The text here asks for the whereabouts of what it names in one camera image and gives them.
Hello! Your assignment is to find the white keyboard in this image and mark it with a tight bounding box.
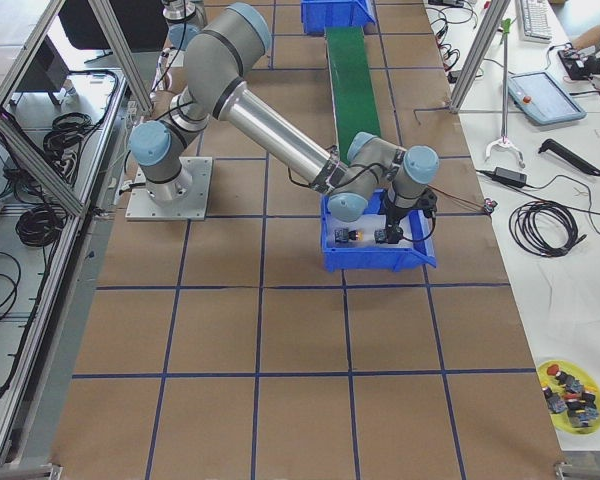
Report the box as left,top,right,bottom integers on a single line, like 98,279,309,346
514,0,553,43

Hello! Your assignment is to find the reacher grabber tool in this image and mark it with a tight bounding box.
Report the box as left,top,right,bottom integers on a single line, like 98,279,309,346
485,18,525,169

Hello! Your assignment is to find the red black wire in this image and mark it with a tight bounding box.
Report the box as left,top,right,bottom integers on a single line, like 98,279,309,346
432,187,496,216

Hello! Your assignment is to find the yellow push button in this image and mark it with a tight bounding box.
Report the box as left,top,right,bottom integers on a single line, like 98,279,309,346
334,227,364,244

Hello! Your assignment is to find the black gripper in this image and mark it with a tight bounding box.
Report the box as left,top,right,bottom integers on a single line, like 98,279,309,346
382,187,437,245

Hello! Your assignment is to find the black handle tool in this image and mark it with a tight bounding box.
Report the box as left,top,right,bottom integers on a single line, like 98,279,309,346
538,138,600,177

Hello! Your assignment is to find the green conveyor belt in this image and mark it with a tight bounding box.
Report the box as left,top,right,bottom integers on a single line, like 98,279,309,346
326,27,381,163

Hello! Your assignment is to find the teach pendant tablet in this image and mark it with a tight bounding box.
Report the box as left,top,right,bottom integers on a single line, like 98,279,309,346
507,71,586,125

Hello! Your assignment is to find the yellow plate of buttons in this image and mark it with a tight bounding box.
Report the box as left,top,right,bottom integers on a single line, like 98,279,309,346
536,359,600,435

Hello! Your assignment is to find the aluminium frame post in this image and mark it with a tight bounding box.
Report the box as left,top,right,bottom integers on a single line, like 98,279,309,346
449,0,510,113

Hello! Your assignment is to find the black power adapter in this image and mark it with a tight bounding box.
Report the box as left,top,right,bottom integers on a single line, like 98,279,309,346
493,167,527,188

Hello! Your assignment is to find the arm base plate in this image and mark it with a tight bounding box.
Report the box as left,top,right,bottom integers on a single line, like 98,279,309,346
126,156,213,221

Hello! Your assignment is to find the white foam pad destination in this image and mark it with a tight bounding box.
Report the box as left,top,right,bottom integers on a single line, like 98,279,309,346
325,214,414,249

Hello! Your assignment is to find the blue source bin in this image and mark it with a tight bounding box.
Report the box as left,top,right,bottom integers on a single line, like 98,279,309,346
301,0,376,35

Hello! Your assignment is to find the blue destination bin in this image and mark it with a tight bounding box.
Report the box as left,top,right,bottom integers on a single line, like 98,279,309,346
321,189,437,271

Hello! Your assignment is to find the coiled black cable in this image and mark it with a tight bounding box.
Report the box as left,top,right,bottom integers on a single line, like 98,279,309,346
508,200,580,259

